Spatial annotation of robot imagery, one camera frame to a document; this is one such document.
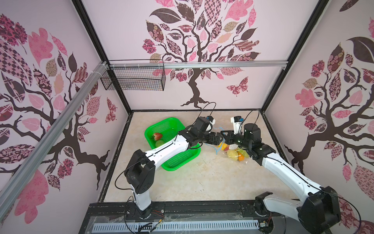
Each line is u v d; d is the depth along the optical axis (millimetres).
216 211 759
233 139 696
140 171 452
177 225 697
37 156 479
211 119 743
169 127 1065
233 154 896
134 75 949
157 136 992
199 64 954
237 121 686
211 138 723
